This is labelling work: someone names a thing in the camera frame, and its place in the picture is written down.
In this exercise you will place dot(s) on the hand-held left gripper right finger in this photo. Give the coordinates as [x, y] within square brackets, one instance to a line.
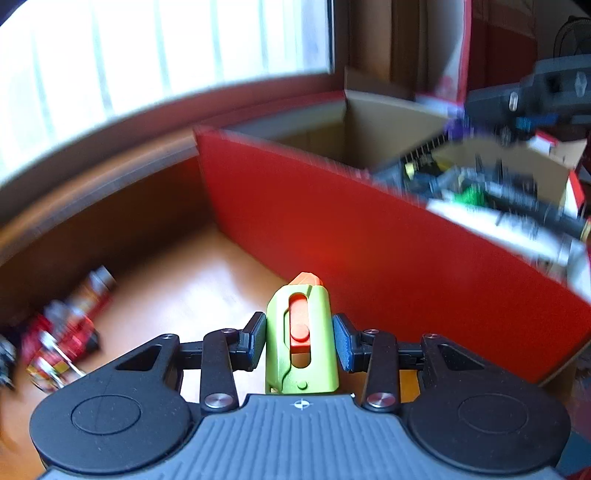
[345, 344]

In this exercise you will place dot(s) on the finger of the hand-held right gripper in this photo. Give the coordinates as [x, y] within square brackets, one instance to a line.
[535, 122]

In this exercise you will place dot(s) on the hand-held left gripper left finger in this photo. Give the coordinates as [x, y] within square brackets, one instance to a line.
[254, 341]

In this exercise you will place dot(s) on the green orange utility knife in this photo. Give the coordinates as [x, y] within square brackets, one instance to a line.
[300, 350]

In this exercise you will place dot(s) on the white sunscreen tube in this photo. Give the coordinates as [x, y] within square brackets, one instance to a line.
[503, 224]

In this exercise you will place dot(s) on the red cardboard box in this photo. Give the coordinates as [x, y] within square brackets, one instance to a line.
[351, 230]

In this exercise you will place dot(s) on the black fan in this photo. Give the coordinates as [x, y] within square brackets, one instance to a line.
[575, 39]

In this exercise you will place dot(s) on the red and white carton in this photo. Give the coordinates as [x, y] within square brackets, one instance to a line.
[455, 55]

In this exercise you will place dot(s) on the orange silver toothpaste tube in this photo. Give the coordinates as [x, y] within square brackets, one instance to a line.
[94, 288]

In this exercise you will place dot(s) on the window with brown frame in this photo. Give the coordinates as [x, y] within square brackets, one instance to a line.
[161, 46]

